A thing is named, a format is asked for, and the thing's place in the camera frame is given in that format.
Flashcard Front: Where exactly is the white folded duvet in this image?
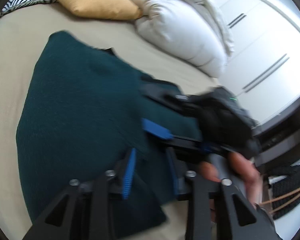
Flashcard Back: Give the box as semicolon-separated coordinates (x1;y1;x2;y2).
132;0;235;78

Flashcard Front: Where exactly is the yellow pillow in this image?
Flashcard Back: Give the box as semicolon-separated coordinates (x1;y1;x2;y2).
57;0;142;21

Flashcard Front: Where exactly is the beige bed with sheet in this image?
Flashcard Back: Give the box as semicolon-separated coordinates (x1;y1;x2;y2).
0;4;217;239

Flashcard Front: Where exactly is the dark green sweater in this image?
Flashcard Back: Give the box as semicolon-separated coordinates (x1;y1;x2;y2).
16;31;200;238

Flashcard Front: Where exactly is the white wardrobe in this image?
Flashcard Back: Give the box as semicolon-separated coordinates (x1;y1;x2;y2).
219;0;300;124

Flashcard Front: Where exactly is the person right hand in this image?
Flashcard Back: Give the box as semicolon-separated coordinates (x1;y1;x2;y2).
198;152;263;205

